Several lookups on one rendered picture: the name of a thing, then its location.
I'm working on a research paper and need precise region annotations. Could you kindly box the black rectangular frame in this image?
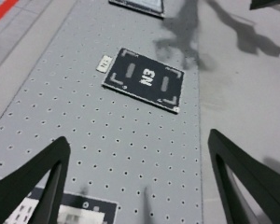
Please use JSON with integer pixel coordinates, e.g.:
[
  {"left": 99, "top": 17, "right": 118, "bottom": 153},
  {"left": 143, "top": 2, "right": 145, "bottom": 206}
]
[{"left": 26, "top": 185, "right": 119, "bottom": 224}]

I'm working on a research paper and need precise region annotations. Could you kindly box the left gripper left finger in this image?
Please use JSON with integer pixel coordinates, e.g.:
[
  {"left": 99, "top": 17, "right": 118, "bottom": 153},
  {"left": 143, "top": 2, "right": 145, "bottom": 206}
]
[{"left": 0, "top": 136, "right": 71, "bottom": 224}]

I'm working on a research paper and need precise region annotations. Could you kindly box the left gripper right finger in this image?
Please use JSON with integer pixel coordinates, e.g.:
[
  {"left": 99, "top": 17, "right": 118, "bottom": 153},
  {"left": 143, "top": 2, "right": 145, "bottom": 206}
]
[{"left": 207, "top": 129, "right": 280, "bottom": 224}]

